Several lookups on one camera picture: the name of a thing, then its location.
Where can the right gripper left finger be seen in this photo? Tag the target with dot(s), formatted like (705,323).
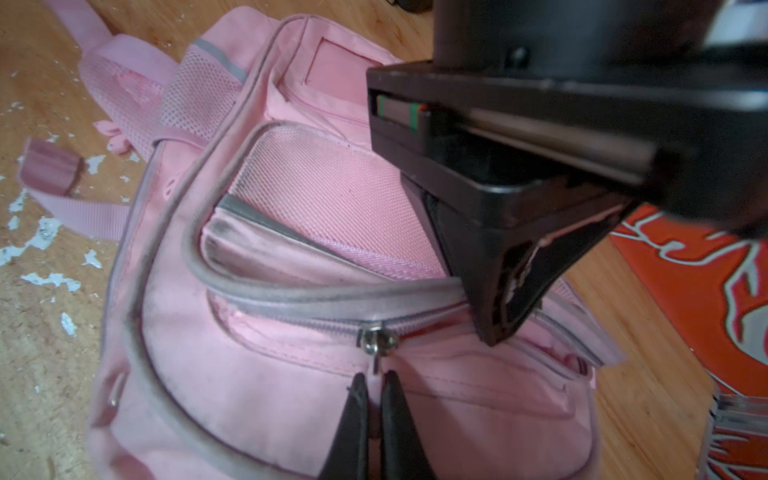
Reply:
(348,457)

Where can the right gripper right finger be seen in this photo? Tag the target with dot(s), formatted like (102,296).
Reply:
(401,451)

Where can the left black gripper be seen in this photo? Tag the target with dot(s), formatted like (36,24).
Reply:
(659,101)

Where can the pink student backpack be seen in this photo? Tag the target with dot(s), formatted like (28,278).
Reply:
(270,256)

